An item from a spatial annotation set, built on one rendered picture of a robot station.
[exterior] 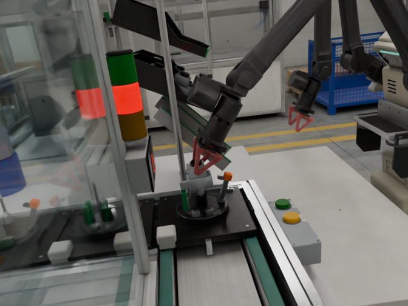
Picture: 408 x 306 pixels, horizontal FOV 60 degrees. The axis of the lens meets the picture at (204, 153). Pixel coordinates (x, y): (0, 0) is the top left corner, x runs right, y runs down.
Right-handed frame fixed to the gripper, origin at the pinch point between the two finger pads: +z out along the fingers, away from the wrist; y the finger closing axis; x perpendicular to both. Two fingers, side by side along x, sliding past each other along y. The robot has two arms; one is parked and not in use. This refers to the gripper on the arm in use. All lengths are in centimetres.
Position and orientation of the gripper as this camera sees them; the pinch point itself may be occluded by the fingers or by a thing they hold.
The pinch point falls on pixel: (197, 168)
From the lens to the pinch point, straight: 89.2
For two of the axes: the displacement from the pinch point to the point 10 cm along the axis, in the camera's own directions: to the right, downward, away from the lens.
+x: 8.8, 3.9, 2.6
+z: -4.5, 8.6, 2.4
